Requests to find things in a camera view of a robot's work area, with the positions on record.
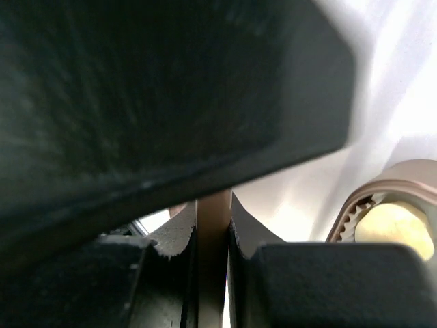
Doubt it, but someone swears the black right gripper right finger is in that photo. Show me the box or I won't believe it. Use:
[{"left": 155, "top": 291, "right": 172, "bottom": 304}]
[{"left": 228, "top": 197, "right": 436, "bottom": 327}]

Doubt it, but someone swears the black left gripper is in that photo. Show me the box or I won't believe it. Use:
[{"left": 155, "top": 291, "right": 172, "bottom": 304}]
[{"left": 1, "top": 1, "right": 356, "bottom": 252}]

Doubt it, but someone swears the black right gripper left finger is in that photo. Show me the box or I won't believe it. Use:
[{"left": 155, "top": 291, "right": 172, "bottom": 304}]
[{"left": 1, "top": 204, "right": 197, "bottom": 327}]

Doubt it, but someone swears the gold tin lid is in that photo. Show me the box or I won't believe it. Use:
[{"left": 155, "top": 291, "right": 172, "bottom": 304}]
[{"left": 196, "top": 189, "right": 232, "bottom": 328}]

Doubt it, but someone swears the cream round chocolate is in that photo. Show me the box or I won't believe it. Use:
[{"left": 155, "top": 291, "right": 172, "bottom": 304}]
[{"left": 354, "top": 202, "right": 435, "bottom": 261}]

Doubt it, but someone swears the gold tin box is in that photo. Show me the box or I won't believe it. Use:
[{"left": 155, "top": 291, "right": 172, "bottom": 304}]
[{"left": 327, "top": 159, "right": 436, "bottom": 263}]

